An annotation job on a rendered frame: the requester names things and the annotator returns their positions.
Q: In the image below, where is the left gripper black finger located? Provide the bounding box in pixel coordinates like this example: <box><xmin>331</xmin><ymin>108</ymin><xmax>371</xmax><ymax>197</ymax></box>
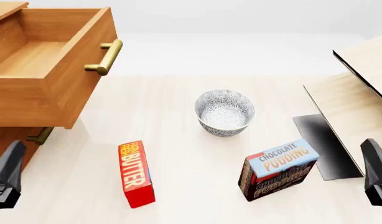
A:
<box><xmin>0</xmin><ymin>139</ymin><xmax>27</xmax><ymax>189</ymax></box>

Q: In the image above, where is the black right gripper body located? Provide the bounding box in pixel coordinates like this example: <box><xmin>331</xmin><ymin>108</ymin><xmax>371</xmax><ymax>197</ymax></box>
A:
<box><xmin>365</xmin><ymin>183</ymin><xmax>382</xmax><ymax>207</ymax></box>

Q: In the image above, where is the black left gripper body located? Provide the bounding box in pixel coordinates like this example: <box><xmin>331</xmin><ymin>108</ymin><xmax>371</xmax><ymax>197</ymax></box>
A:
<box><xmin>0</xmin><ymin>179</ymin><xmax>22</xmax><ymax>210</ymax></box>

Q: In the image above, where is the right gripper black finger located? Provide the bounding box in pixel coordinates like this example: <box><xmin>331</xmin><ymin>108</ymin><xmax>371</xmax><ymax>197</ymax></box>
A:
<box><xmin>360</xmin><ymin>138</ymin><xmax>382</xmax><ymax>188</ymax></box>

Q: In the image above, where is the closed wooden drawer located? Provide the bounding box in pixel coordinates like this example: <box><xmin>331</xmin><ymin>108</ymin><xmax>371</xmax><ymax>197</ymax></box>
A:
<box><xmin>0</xmin><ymin>127</ymin><xmax>45</xmax><ymax>172</ymax></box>

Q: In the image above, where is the open wooden drawer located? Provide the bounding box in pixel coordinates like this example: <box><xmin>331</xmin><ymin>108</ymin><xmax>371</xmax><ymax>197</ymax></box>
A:
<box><xmin>0</xmin><ymin>6</ymin><xmax>119</xmax><ymax>129</ymax></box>

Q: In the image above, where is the wooden cabinet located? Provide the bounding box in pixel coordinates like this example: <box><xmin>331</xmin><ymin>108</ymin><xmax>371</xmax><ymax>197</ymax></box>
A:
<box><xmin>0</xmin><ymin>1</ymin><xmax>47</xmax><ymax>174</ymax></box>

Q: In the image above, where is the pale wooden shelf stand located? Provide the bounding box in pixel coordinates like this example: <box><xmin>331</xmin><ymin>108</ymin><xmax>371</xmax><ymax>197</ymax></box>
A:
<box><xmin>292</xmin><ymin>32</ymin><xmax>382</xmax><ymax>181</ymax></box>

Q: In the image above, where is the chocolate pudding box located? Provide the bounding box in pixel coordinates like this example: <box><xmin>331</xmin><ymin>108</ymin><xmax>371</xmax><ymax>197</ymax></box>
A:
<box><xmin>238</xmin><ymin>138</ymin><xmax>320</xmax><ymax>202</ymax></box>

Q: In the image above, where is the red butter box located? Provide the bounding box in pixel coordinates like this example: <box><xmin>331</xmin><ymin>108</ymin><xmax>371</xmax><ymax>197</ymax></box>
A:
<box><xmin>118</xmin><ymin>140</ymin><xmax>156</xmax><ymax>209</ymax></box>

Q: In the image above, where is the patterned grey white bowl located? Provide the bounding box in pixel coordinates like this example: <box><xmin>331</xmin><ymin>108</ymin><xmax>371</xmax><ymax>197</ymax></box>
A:
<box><xmin>194</xmin><ymin>90</ymin><xmax>256</xmax><ymax>138</ymax></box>

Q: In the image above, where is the brass drawer handle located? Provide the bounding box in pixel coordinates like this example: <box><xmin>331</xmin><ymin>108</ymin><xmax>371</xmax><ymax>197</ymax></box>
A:
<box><xmin>26</xmin><ymin>127</ymin><xmax>55</xmax><ymax>146</ymax></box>
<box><xmin>84</xmin><ymin>39</ymin><xmax>124</xmax><ymax>76</ymax></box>

